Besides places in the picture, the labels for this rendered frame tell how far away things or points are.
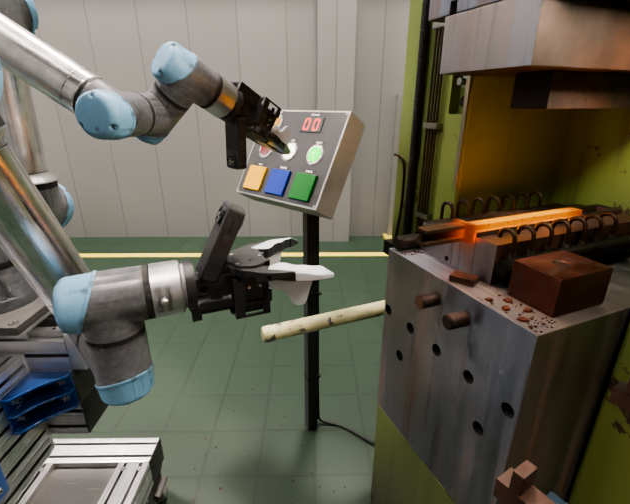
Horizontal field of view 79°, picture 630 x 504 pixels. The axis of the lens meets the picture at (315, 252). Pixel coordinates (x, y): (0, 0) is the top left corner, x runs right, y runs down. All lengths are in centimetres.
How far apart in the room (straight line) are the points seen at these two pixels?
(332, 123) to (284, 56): 252
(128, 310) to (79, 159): 364
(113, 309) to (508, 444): 63
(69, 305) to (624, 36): 90
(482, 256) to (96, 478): 121
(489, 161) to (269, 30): 281
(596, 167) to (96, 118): 109
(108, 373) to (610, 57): 89
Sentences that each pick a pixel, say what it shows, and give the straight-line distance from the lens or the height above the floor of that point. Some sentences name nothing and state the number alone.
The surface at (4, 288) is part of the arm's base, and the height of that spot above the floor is 87.
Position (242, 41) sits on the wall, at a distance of 362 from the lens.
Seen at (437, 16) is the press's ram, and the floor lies 137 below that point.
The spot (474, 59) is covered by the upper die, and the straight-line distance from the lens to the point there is 77.
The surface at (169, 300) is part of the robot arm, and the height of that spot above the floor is 98.
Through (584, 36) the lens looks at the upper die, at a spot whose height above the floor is 131.
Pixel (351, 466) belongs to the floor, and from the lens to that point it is 158.
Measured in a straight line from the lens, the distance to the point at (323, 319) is 112.
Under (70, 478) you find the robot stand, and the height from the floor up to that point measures 21.
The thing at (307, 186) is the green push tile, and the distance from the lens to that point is 103.
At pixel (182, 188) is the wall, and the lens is 382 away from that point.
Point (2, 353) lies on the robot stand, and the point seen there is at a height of 73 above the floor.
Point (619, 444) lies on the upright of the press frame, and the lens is 89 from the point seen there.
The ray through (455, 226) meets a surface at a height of 101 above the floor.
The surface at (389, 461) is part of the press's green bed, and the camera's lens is 116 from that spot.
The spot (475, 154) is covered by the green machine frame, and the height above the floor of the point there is 111.
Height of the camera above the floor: 122
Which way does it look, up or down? 21 degrees down
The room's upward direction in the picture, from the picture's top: straight up
